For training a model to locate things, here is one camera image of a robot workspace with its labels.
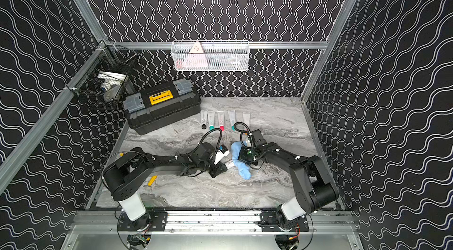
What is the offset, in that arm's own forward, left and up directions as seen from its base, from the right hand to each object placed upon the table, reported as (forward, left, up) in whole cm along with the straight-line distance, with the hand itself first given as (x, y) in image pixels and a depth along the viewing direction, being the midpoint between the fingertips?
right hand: (238, 157), depth 90 cm
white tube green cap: (+27, +16, -1) cm, 31 cm away
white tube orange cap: (+29, -6, -1) cm, 29 cm away
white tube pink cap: (+25, +10, 0) cm, 27 cm away
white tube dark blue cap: (-4, +4, 0) cm, 6 cm away
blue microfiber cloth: (-8, -2, +4) cm, 9 cm away
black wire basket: (+30, +71, +26) cm, 81 cm away
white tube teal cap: (+28, +3, -1) cm, 29 cm away
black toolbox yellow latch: (+22, +44, +15) cm, 52 cm away
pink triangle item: (+38, +22, +34) cm, 55 cm away
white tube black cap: (+30, +21, -1) cm, 36 cm away
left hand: (-5, +6, 0) cm, 8 cm away
